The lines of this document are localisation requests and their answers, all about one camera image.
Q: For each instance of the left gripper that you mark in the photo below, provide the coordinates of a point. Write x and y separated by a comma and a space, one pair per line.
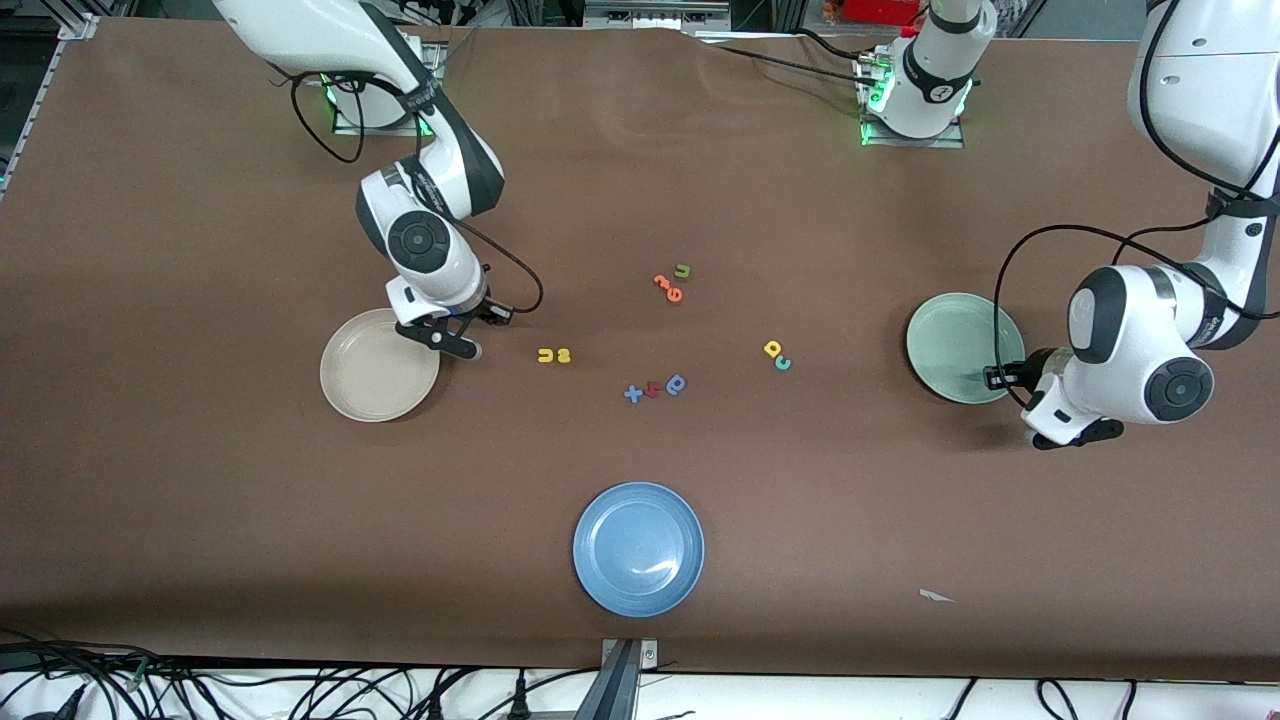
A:
1022, 374

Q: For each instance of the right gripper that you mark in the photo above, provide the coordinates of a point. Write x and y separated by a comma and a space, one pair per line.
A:
481, 311

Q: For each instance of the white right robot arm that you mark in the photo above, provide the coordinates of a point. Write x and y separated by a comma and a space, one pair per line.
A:
300, 30

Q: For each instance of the pale green plate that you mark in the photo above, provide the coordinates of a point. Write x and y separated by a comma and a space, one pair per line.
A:
950, 340

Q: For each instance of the beige brown plate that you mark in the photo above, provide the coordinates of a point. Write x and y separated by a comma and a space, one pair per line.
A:
370, 375

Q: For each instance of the blue letter a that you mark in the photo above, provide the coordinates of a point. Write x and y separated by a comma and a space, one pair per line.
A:
676, 384

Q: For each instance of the white paper scrap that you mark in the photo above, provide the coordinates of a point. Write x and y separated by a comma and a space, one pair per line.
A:
935, 596

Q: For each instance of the blue plate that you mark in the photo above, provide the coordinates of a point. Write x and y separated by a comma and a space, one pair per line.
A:
638, 550

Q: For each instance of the grey metal box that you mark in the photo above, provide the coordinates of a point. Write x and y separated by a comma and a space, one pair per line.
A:
650, 15

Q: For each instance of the brown table cover sheet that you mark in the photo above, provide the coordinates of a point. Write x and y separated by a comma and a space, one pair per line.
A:
200, 520

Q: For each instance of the red box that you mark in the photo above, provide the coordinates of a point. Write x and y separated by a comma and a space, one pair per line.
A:
880, 10

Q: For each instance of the dark grey metal beam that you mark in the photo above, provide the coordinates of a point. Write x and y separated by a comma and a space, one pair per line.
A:
610, 695

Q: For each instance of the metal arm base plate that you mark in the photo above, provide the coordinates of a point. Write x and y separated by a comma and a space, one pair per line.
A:
915, 142
385, 128

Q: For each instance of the metal table clamp bracket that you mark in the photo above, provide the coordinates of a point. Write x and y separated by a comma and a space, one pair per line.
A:
648, 655

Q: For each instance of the aluminium frame rail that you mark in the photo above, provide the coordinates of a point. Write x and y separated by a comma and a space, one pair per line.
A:
75, 25

